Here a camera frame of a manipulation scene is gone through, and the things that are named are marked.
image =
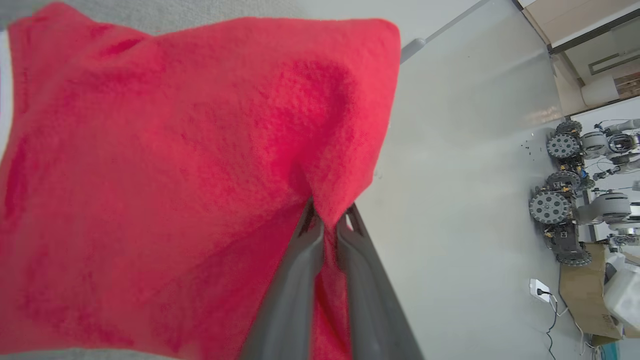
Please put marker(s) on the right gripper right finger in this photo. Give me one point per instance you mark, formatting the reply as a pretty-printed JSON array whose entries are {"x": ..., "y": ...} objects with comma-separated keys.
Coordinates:
[{"x": 375, "y": 310}]

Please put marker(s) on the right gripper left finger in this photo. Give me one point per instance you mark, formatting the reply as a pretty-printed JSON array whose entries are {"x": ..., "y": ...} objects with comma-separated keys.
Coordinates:
[{"x": 290, "y": 310}]

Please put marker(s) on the red garment white striped trim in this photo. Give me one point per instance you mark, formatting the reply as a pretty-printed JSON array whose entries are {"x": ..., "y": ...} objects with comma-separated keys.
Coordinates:
[{"x": 150, "y": 175}]

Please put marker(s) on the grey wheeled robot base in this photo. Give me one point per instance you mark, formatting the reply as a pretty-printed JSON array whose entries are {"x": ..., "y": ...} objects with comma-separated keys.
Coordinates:
[{"x": 550, "y": 207}]

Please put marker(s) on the white power strip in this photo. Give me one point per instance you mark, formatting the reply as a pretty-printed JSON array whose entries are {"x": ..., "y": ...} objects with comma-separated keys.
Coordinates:
[{"x": 537, "y": 290}]

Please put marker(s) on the cardboard box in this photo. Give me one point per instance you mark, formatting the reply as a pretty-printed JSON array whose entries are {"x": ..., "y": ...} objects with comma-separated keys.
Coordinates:
[{"x": 582, "y": 295}]

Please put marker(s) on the white plastic container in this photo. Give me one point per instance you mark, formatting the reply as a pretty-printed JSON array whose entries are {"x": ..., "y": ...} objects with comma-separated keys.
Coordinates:
[{"x": 625, "y": 300}]

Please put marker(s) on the grey metal tube leg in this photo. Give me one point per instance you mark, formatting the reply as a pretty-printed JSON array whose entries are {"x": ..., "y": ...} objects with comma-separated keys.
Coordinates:
[{"x": 412, "y": 50}]

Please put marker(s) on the white cylindrical bin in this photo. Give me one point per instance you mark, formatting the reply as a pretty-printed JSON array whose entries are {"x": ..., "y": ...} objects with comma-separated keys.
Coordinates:
[{"x": 600, "y": 90}]

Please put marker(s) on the glass door dark frame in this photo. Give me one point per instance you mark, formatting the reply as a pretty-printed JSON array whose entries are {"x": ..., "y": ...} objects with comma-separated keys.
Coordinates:
[{"x": 605, "y": 50}]

